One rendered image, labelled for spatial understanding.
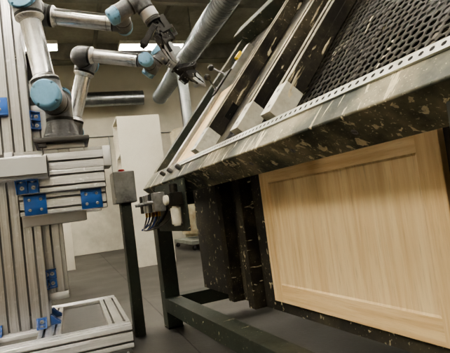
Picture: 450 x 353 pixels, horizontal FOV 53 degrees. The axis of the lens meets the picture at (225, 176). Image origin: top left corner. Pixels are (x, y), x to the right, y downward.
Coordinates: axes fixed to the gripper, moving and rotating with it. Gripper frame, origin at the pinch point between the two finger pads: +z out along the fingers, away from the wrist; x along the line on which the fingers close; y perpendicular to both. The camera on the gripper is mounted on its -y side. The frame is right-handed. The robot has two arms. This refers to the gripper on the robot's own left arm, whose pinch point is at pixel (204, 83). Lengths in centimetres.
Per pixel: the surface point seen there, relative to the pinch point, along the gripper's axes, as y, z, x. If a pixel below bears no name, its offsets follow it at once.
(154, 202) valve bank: -4, 6, 89
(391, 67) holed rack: -143, 7, 116
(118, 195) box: 39, -4, 72
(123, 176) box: 36, -8, 62
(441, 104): -151, 12, 128
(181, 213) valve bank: -17, 17, 94
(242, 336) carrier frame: -42, 51, 139
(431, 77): -152, 7, 127
